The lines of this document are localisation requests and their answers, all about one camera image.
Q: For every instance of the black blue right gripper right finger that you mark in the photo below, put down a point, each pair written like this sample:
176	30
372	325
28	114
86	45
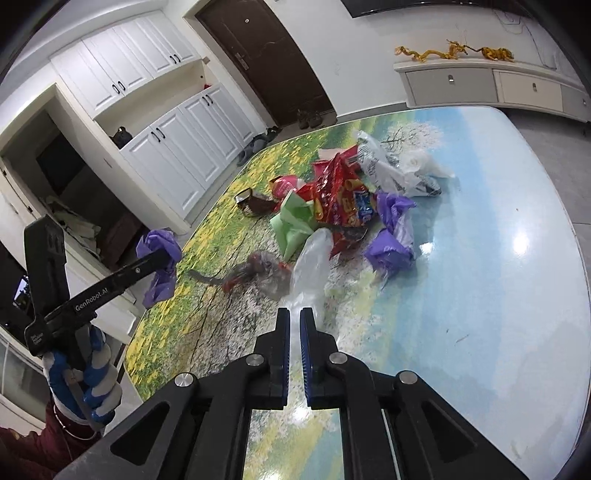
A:
321	388

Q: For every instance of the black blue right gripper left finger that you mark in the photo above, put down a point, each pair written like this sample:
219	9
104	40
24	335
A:
270	389

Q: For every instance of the clear plastic bag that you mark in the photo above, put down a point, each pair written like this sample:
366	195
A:
310	275

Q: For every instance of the purple plastic bag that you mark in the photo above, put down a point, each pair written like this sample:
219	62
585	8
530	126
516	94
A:
392	250
163	252

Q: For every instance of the light green plastic bag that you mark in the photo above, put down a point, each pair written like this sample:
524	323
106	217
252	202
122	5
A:
294	223

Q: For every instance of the red snack bag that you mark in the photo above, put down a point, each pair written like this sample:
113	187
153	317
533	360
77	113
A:
340	201

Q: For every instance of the white printed plastic bag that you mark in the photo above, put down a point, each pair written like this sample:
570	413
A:
412	173

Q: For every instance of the dark red sleeve forearm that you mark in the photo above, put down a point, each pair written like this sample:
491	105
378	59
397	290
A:
43	455

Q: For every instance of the blue white gloved left hand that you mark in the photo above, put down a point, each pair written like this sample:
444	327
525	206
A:
101	390

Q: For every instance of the grey crumpled plastic wrapper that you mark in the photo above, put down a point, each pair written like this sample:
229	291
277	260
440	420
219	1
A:
270	275

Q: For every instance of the purple plastic bag on table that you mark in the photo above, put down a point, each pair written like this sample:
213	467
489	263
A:
392	250

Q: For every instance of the brown small wrapper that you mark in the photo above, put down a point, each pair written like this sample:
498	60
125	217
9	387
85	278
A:
253	203

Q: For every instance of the pink red small wrapper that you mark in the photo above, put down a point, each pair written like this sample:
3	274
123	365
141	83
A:
282	185

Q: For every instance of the black bag in niche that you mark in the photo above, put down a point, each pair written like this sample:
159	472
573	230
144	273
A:
121	137

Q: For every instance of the grey slippers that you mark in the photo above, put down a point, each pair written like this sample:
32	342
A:
257	144

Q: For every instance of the brown shoes pair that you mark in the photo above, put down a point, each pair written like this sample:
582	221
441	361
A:
308	120

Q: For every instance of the white grey TV console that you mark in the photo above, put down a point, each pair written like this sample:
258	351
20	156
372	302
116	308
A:
498	84

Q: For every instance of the dark brown door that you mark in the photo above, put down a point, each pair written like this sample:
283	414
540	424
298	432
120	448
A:
266	55

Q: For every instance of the golden dragon ornament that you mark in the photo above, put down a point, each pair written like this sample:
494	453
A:
455	51

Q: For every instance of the white wall cabinet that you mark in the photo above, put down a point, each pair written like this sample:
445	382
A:
186	127

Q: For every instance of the black wall television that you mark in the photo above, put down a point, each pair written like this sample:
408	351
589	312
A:
360	8

